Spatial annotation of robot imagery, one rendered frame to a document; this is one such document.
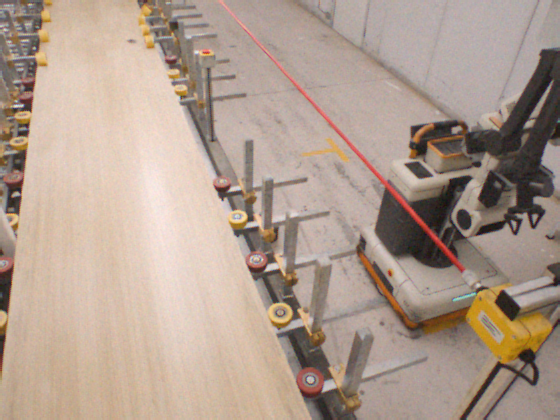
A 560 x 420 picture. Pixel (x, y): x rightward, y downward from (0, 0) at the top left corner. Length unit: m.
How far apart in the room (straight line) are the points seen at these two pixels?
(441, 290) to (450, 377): 0.45
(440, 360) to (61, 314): 1.88
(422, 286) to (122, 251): 1.56
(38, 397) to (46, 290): 0.39
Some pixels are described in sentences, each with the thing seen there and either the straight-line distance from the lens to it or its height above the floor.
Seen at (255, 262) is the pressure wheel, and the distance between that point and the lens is 1.62.
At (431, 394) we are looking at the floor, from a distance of 2.50.
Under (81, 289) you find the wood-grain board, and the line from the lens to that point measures 1.65.
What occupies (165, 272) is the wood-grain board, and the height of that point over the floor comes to 0.90.
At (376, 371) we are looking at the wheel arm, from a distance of 1.49.
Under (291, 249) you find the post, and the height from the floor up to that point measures 0.98.
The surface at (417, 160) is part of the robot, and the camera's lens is 2.47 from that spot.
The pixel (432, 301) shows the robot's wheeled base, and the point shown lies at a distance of 2.49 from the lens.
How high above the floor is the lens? 2.08
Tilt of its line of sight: 40 degrees down
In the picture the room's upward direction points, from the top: 3 degrees clockwise
